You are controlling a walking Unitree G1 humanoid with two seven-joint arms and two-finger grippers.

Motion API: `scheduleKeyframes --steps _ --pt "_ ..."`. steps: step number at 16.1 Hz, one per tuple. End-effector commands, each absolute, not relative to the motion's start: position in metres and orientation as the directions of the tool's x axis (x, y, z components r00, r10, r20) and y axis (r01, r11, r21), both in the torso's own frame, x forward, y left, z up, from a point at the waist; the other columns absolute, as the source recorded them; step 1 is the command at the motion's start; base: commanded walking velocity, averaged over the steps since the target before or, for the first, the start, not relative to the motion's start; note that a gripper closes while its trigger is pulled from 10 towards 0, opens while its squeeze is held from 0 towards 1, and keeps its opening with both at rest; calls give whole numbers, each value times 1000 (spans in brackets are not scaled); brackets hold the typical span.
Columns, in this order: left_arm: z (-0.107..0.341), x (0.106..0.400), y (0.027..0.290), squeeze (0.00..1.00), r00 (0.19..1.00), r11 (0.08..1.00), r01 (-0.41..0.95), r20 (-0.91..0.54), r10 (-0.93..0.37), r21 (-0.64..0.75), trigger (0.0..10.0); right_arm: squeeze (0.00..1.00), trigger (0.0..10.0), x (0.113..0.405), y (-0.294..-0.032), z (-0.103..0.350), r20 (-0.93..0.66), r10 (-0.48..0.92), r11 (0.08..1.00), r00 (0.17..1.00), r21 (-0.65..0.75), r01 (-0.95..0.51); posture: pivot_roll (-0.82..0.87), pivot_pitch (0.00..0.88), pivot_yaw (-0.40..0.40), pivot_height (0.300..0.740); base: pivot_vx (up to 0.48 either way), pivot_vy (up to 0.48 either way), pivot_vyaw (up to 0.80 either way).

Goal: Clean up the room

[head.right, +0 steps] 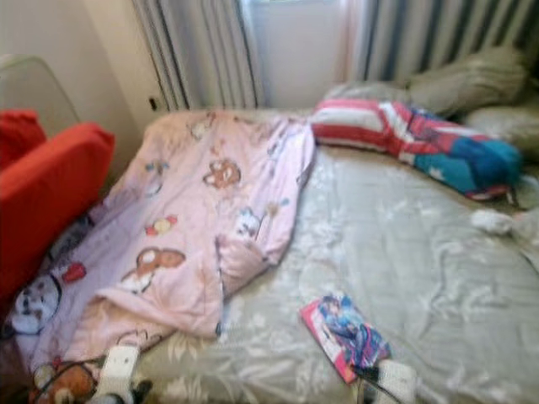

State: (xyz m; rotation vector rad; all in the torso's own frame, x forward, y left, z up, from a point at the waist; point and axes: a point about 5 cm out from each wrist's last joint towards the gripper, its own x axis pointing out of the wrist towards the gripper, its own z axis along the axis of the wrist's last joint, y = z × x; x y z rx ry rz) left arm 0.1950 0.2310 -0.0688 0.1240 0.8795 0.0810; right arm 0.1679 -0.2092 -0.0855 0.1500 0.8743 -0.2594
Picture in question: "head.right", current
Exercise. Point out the striped red blue bolster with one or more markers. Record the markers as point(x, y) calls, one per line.
point(421, 143)

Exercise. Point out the pink bear print blanket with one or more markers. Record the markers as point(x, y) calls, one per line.
point(202, 219)

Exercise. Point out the red sofa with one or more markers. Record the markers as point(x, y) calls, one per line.
point(50, 194)

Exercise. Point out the colourful comic book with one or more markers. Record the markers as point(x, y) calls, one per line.
point(341, 332)

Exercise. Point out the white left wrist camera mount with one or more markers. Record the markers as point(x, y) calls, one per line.
point(118, 369)

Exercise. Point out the grey striped curtain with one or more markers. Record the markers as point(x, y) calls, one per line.
point(202, 50)
point(429, 38)

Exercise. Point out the grey floral bed sheet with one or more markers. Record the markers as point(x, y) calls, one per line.
point(404, 252)

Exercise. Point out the grey floral folded quilt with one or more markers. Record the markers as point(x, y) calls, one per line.
point(529, 244)

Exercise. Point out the small white sock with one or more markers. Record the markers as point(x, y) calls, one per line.
point(490, 221)

